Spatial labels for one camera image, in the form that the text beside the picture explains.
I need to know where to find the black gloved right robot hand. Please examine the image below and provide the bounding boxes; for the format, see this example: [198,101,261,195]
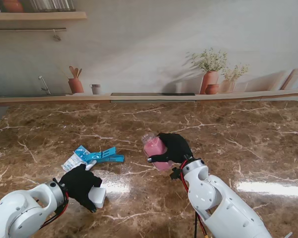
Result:
[147,133,193,164]

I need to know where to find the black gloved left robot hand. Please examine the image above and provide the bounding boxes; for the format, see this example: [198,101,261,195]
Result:
[59,163,103,213]

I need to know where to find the clear square bottle pink seasoning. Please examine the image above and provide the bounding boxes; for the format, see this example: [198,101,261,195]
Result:
[142,133,176,172]

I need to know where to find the white square bottle cap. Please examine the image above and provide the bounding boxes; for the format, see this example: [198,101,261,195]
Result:
[88,187,107,208]

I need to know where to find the blue white seasoning refill bag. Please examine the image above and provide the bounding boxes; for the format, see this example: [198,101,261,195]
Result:
[62,145,98,172]

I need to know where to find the blue plastic bag clip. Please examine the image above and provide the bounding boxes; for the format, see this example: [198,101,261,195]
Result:
[89,147,125,164]

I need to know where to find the small round terracotta pot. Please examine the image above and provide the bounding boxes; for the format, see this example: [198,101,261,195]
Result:
[205,83,221,95]

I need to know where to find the tall terracotta vase with flowers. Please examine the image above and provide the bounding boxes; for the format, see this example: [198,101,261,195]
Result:
[186,48,228,95]

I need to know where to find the pale vase with plant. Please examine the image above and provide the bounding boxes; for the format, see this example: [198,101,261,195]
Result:
[220,64,249,94]

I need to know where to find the grey mug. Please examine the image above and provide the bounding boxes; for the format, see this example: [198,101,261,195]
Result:
[90,83,102,95]

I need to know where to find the terracotta pot with wooden utensils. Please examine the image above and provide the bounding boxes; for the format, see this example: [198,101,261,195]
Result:
[68,65,85,94]

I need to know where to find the metal faucet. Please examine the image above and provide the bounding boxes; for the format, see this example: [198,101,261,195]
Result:
[38,75,52,95]

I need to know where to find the orange pot on shelf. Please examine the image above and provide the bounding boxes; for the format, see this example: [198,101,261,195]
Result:
[2,0,24,13]

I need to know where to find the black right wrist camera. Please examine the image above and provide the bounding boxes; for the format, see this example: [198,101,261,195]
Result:
[170,167,183,180]

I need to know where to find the red black left arm cables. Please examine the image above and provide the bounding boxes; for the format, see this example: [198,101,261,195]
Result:
[38,188,70,231]

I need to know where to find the red black arm cables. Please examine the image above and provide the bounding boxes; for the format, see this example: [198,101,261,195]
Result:
[38,188,70,231]
[180,160,211,238]

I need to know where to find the red black right arm cables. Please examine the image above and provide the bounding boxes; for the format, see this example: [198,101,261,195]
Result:
[180,160,211,238]

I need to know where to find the metal hanging rail with hook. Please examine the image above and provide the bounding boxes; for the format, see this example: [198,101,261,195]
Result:
[0,27,67,42]

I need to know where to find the wooden wall shelf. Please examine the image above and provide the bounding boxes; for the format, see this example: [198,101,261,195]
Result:
[0,11,87,22]

